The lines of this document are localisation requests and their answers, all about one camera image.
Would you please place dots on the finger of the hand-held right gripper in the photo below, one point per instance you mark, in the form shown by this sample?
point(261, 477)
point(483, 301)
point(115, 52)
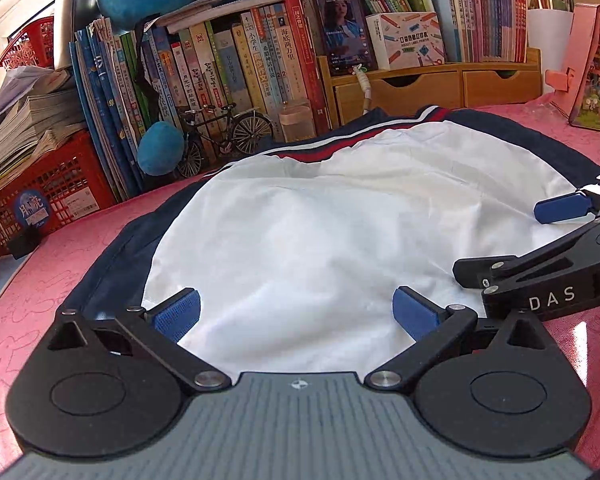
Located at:
point(480, 270)
point(560, 208)

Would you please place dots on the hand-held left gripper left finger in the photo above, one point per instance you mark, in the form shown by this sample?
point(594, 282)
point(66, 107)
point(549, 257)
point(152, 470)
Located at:
point(177, 310)

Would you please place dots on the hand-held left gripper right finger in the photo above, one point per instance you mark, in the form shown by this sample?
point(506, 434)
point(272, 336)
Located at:
point(415, 310)

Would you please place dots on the navy and white jacket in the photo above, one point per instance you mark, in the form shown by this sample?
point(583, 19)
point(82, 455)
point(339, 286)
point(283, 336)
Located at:
point(305, 235)

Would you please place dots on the pink printed mat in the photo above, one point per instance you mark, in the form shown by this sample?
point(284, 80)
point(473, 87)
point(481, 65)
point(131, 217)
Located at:
point(55, 270)

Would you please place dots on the pink toy house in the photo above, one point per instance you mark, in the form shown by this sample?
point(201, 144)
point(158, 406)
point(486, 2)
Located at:
point(595, 75)

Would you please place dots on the white paper cylinder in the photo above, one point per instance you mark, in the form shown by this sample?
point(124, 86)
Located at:
point(550, 50)

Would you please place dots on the red plastic crate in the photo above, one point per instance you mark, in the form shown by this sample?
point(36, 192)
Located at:
point(65, 185)

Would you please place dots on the small black box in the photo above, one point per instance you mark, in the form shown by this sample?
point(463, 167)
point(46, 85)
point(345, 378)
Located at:
point(22, 244)

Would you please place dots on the wooden desk organizer with drawers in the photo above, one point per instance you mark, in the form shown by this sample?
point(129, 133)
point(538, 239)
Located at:
point(430, 90)

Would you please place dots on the blue bordered notebook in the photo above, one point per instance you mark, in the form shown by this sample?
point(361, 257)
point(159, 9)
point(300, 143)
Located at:
point(0, 287)

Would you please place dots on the black model bicycle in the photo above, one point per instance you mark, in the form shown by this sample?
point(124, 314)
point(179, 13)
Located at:
point(252, 132)

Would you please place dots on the row of books on organizer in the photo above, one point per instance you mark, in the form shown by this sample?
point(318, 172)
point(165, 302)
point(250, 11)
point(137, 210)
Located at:
point(480, 15)

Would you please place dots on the clear plastic jar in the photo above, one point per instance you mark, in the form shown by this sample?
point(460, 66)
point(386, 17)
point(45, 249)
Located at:
point(296, 122)

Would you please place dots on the white pencil-print box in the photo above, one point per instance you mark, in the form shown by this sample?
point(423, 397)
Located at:
point(405, 42)

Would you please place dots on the stack of paper booklets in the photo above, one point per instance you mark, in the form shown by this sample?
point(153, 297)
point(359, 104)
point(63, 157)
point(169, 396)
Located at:
point(30, 120)

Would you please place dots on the row of tall books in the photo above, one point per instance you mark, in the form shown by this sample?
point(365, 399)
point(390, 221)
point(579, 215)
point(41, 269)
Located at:
point(220, 70)

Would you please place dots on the black smartphone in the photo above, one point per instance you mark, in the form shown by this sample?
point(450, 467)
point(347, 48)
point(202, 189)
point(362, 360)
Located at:
point(344, 30)

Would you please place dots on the red mesh basket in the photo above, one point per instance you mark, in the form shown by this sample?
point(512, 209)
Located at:
point(27, 45)

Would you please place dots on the grey curved panel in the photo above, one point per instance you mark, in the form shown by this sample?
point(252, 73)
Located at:
point(77, 15)

